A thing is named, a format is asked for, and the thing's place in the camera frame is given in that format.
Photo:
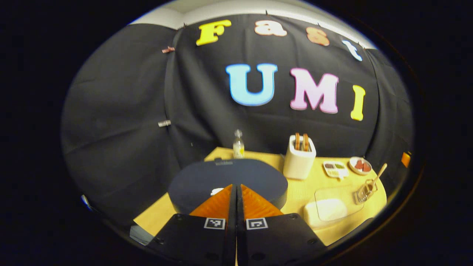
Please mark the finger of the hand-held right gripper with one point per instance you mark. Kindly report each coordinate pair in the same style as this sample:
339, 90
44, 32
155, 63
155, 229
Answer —
405, 159

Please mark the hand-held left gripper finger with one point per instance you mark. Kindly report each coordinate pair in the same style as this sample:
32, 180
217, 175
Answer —
232, 229
241, 229

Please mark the wooden spoon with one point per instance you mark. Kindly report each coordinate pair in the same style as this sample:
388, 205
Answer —
378, 175

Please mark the dark rice cooker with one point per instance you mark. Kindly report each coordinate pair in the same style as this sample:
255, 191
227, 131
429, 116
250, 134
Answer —
221, 173

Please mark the clear plastic rice box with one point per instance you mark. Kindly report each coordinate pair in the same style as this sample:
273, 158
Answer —
351, 199

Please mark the red meat slice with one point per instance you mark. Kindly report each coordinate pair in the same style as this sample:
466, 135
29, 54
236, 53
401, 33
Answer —
358, 164
366, 167

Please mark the white round plate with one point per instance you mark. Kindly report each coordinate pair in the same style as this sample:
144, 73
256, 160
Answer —
353, 164

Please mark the white divided bean dish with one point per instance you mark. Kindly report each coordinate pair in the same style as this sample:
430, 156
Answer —
335, 170

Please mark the glass bottle with yellow label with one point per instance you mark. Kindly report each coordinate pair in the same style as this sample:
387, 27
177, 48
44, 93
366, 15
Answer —
238, 147

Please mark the white toaster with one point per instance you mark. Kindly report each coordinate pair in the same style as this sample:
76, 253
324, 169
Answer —
297, 166

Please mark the bread slice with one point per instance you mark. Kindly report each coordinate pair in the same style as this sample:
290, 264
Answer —
297, 141
306, 142

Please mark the silver metal clip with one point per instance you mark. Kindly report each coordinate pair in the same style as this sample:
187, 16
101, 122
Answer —
164, 123

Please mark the black backdrop cloth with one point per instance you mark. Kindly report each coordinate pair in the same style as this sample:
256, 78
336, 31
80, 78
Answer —
118, 111

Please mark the pink clip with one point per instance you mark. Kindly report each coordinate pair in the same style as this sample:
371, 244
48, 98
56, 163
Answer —
168, 49

